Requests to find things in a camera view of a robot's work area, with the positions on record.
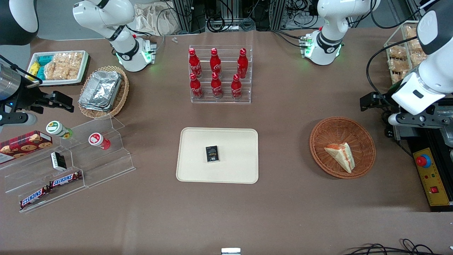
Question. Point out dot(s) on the aluminium frame rack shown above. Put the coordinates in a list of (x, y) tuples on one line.
[(187, 14)]

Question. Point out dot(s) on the beige cloth bag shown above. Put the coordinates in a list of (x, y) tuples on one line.
[(155, 17)]

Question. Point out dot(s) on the bagged cracker snack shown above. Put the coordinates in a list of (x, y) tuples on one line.
[(411, 32), (397, 52), (398, 64), (417, 58), (414, 45), (398, 76)]

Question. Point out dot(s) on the triangular sandwich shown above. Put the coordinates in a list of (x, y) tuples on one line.
[(341, 154)]

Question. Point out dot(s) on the green lid cup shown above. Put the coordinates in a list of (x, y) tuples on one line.
[(56, 128)]

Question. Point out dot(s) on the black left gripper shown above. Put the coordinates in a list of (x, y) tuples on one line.
[(388, 95)]

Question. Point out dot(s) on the black countertop machine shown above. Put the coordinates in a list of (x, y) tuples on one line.
[(437, 141)]

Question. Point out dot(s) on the small black snack box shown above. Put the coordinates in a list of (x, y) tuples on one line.
[(212, 154)]

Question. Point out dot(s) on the teal snack pack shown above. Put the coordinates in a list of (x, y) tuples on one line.
[(40, 73), (45, 60)]

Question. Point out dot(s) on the small white device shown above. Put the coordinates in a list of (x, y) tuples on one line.
[(230, 251)]

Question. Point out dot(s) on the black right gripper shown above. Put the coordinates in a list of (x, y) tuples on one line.
[(25, 96)]

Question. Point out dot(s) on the yellow snack pack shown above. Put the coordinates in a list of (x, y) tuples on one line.
[(33, 69)]

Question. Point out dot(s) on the black and white small box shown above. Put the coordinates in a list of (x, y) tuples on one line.
[(58, 161)]

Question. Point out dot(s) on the clear acrylic bottle rack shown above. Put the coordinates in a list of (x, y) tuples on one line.
[(226, 101)]

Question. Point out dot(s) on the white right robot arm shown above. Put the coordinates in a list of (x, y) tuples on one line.
[(124, 46)]

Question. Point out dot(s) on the clear acrylic stepped stand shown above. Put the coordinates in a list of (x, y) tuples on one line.
[(106, 166)]

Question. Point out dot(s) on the steel machine pan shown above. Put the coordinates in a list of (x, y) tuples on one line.
[(448, 136)]

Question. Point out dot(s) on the yellow control box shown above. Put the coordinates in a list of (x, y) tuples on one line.
[(433, 180)]

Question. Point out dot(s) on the brown wicker basket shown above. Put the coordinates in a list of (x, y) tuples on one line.
[(339, 131)]

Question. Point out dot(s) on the red cookie box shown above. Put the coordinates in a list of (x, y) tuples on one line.
[(24, 144)]

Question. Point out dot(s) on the white rectangular snack tray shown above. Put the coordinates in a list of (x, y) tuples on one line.
[(83, 71)]

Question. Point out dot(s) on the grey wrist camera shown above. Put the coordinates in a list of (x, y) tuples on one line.
[(417, 119), (17, 119)]

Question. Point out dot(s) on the cream plastic tray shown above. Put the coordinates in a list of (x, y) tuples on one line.
[(233, 141)]

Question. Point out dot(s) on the red lid cup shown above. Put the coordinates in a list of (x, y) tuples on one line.
[(97, 140)]

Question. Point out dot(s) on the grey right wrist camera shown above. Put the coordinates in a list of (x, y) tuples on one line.
[(17, 119)]

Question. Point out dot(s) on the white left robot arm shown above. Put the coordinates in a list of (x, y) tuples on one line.
[(329, 32)]

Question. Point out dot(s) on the red cola bottle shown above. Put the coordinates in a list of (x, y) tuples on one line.
[(242, 65), (196, 88), (195, 65), (216, 88), (236, 88), (215, 63)]

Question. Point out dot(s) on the light wicker basket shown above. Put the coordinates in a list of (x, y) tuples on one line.
[(122, 95)]

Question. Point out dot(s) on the rice cracker packs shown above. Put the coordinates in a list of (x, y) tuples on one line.
[(63, 65)]

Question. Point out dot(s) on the red emergency stop button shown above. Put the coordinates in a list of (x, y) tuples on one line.
[(423, 161)]

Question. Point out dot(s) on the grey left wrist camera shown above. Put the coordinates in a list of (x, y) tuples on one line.
[(417, 119)]

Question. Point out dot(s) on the snickers chocolate bar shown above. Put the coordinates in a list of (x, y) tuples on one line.
[(34, 197), (65, 179)]

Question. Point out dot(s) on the stacked aluminium foil trays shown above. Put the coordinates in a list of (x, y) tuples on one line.
[(101, 90)]

